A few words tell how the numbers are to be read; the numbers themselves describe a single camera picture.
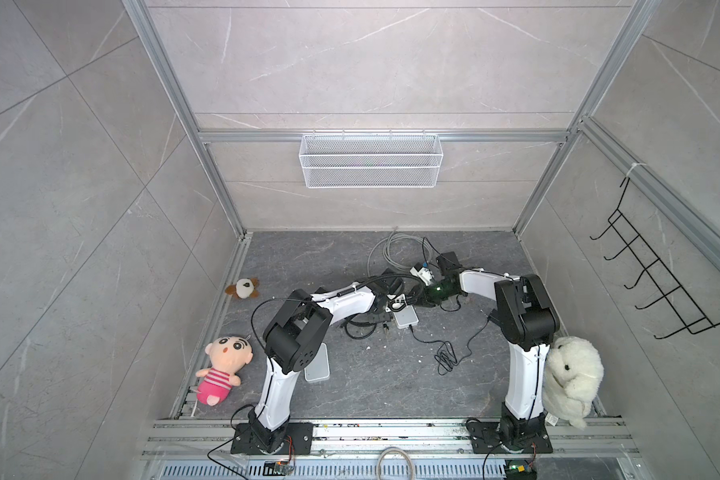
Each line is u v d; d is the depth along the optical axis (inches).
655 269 26.8
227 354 31.4
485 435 28.8
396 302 33.0
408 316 36.3
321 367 32.6
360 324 36.5
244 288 39.5
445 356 33.8
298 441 28.7
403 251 45.0
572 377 26.3
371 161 39.7
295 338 20.4
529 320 21.8
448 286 33.3
